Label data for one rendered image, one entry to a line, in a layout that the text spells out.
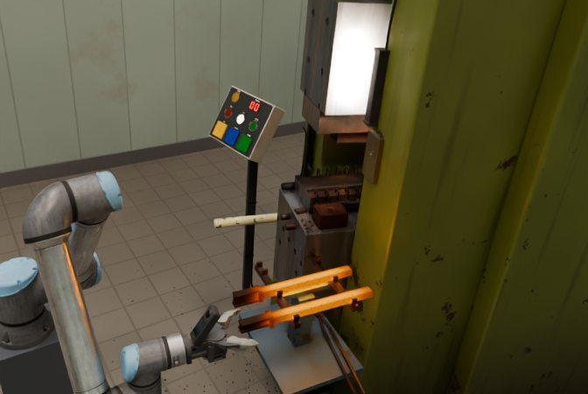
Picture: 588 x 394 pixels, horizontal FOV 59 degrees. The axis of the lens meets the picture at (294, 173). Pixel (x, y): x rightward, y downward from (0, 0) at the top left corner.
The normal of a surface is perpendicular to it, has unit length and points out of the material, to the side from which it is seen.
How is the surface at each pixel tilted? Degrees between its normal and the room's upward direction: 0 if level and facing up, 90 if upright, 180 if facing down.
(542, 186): 90
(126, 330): 0
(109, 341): 0
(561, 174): 90
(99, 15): 90
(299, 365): 0
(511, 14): 90
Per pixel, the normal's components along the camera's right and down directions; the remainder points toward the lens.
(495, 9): 0.29, 0.46
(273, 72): 0.55, 0.42
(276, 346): 0.08, -0.89
